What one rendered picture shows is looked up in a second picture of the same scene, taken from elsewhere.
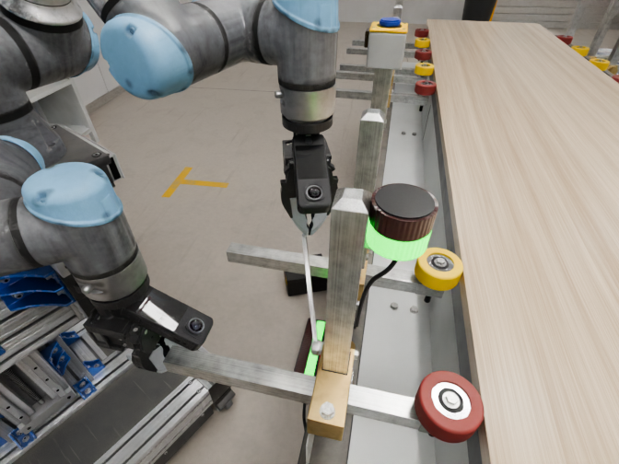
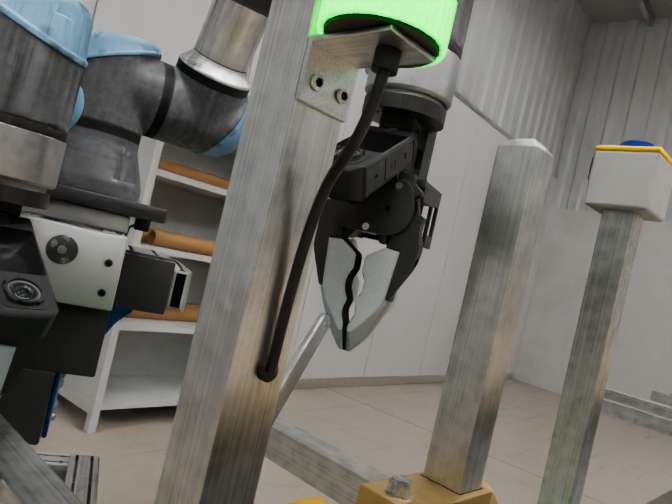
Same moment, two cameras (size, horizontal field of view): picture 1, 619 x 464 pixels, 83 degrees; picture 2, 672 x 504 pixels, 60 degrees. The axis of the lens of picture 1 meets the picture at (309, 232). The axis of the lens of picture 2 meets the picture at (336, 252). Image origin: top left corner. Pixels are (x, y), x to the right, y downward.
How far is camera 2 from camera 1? 0.40 m
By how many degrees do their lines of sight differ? 50
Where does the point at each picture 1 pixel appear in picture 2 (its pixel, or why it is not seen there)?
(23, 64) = (156, 96)
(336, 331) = (210, 339)
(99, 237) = (17, 49)
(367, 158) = (499, 220)
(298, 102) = not seen: hidden behind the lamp
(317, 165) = (379, 144)
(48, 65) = (179, 113)
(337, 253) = (266, 66)
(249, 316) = not seen: outside the picture
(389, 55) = (626, 184)
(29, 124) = (117, 147)
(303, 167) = not seen: hidden behind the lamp
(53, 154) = (115, 186)
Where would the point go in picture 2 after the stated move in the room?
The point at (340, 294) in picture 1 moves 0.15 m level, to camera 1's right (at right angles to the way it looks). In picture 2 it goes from (246, 189) to (566, 245)
